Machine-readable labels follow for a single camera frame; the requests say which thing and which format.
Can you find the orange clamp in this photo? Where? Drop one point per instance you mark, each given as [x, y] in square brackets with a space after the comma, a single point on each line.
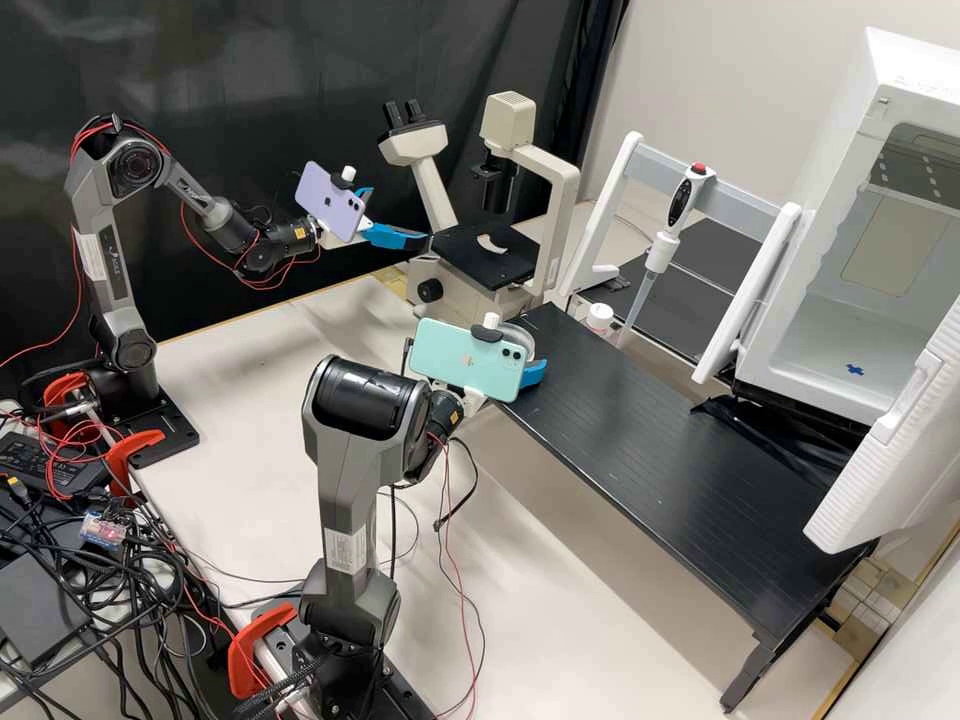
[251, 645]
[64, 394]
[139, 446]

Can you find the white pipette stand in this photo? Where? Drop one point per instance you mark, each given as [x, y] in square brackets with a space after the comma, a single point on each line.
[609, 196]

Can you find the black power adapter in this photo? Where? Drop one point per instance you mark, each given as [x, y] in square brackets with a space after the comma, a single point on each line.
[45, 465]
[37, 607]

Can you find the cream microscope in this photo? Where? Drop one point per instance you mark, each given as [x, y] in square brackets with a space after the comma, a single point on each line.
[442, 289]

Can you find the small circuit board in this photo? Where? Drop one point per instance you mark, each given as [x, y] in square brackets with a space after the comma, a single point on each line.
[105, 527]

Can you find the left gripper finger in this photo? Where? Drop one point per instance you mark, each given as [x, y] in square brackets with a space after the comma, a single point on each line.
[364, 193]
[390, 236]

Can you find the white-capped bottle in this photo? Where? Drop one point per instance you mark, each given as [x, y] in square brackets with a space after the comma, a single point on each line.
[600, 316]

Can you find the right wrist camera phone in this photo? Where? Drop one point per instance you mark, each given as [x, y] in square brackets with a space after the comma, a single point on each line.
[457, 360]

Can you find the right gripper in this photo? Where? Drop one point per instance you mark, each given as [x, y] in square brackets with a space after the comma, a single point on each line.
[472, 398]

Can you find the pipette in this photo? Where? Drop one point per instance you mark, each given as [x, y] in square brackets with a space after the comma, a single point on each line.
[686, 195]

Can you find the left wrist camera phone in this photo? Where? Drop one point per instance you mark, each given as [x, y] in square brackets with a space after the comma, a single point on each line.
[330, 202]

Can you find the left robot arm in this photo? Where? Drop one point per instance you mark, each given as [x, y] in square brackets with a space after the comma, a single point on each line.
[97, 195]

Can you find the incubator door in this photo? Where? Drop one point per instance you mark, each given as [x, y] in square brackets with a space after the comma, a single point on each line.
[885, 465]

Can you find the wrist camera phone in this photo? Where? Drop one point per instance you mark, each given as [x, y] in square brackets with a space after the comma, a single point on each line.
[330, 202]
[457, 360]

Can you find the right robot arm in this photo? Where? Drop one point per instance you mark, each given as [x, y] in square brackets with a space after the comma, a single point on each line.
[352, 465]

